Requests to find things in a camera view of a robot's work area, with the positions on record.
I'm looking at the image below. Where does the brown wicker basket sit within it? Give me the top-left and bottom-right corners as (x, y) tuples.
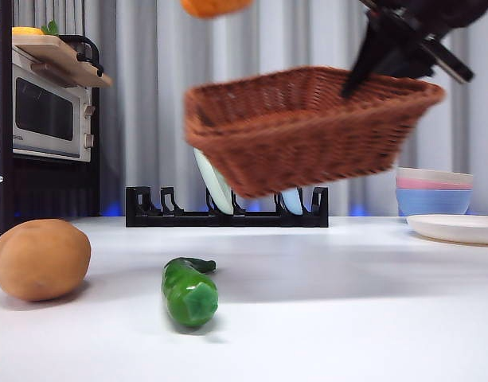
(183, 66), (446, 199)

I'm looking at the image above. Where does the orange yellow corn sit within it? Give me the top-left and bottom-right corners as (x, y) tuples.
(180, 0), (255, 19)

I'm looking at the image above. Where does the green cucumber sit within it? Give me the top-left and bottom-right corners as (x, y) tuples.
(161, 256), (220, 329)

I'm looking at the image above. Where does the brown potato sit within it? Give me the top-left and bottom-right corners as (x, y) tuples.
(0, 218), (92, 302)

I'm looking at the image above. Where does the cream bowl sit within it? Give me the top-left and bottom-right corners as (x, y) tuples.
(396, 166), (474, 186)

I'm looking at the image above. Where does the pink bowl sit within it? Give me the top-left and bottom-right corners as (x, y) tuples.
(396, 177), (474, 191)

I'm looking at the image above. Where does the light blue plate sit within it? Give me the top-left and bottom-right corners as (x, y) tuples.
(280, 186), (304, 216)

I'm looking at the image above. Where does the white plate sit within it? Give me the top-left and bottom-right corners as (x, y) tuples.
(405, 214), (488, 246)

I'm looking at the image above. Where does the pale green plate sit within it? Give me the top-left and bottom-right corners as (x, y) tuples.
(193, 147), (235, 215)

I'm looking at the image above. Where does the grey curtain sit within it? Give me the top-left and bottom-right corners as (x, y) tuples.
(12, 0), (488, 218)

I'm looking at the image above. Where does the black dish rack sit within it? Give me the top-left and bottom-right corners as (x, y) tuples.
(125, 185), (330, 228)

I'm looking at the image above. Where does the black metal hook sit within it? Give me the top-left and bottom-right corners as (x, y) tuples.
(75, 50), (105, 79)

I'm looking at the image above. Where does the wooden cutting board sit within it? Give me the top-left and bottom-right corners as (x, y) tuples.
(13, 34), (113, 88)

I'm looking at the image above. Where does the cream toaster oven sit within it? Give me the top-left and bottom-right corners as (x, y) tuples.
(0, 41), (92, 163)

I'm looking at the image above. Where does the yellow food piece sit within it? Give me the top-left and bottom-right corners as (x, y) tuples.
(0, 25), (44, 37)

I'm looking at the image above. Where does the black metal shelf frame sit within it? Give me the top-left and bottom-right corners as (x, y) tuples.
(0, 0), (101, 236)

